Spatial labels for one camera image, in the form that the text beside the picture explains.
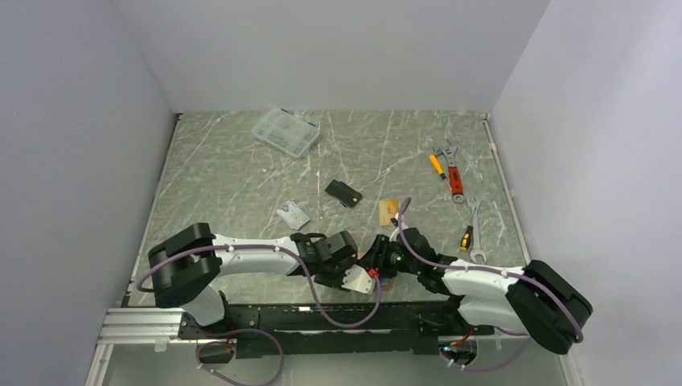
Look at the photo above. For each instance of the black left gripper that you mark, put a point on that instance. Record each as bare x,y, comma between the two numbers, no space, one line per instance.
337,282

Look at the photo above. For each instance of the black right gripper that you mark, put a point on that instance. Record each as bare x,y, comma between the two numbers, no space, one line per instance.
381,245

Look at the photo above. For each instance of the white silver card stack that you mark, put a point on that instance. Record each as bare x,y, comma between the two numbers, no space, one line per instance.
292,215

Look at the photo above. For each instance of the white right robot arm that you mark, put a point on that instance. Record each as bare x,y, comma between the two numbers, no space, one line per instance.
533,300

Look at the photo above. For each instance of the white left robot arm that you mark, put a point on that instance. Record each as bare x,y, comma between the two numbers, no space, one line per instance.
183,267

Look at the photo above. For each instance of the silver combination wrench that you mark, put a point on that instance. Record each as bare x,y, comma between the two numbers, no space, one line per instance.
472,241

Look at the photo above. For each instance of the clear plastic organizer box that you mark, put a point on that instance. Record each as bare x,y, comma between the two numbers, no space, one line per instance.
284,131

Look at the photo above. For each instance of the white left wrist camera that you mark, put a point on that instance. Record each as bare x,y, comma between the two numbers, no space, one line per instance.
357,279

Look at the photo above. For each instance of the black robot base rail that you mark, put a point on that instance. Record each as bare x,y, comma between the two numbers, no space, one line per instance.
416,327

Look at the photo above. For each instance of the yellow handled screwdriver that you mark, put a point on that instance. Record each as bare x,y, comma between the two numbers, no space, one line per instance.
437,166

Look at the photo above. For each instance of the red handled adjustable wrench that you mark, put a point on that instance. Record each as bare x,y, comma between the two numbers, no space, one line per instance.
454,178

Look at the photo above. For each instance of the aluminium frame rail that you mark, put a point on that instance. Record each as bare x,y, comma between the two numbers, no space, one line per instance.
132,325

